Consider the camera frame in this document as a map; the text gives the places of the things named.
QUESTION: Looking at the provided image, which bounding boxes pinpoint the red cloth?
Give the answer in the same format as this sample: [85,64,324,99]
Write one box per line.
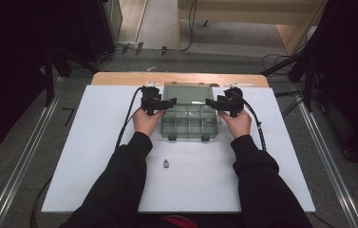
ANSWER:
[160,215,199,228]

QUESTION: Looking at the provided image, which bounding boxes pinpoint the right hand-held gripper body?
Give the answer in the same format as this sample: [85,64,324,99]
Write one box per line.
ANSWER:
[217,81,256,119]

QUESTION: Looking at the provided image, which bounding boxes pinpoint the black floor cable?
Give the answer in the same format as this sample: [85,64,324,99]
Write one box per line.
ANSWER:
[259,52,295,78]

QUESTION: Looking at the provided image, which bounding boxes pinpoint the hand-held gripper cable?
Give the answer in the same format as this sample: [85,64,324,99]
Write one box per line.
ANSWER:
[29,86,144,228]
[236,89,268,152]

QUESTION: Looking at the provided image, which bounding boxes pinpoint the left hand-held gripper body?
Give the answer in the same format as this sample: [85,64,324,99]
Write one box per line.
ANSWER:
[140,81,163,117]

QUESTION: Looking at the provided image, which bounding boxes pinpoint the black hanging cable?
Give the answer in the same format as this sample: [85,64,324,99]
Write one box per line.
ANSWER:
[161,0,198,53]

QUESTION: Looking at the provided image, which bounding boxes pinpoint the black metal stand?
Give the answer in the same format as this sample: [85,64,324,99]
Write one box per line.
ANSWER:
[42,44,102,108]
[258,47,315,113]

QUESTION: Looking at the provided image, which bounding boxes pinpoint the white table board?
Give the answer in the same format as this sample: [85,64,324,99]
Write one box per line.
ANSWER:
[41,85,316,214]

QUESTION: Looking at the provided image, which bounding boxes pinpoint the right hand-held gripper cable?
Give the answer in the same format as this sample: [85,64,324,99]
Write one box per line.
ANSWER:
[236,89,268,152]

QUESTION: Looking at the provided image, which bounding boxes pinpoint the person's left hand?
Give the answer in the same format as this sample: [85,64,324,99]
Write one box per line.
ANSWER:
[132,106,167,138]

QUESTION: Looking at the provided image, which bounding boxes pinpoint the black curtain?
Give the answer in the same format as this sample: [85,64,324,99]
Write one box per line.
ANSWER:
[289,0,358,170]
[0,0,104,163]

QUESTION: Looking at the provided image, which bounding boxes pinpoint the light wooden furniture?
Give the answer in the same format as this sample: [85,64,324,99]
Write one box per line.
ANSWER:
[178,0,328,57]

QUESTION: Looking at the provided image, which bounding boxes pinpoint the person's right hand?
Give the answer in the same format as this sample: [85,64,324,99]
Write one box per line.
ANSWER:
[218,108,253,140]

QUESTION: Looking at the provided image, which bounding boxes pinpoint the grey transparent compartment box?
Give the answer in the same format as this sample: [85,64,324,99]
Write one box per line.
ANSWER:
[160,81,223,143]

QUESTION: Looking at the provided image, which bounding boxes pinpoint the person's dark clothing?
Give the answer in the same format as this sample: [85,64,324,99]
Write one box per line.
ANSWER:
[137,212,242,228]

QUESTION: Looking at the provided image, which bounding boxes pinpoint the dark cabinet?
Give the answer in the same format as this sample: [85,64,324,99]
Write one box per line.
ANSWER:
[78,0,123,63]

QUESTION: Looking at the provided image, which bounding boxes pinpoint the left hand-held gripper cable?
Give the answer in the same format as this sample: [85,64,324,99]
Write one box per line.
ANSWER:
[29,86,144,228]

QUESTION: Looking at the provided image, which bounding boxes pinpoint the aluminium floor rail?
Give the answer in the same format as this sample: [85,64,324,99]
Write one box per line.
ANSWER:
[293,85,358,228]
[0,77,66,228]

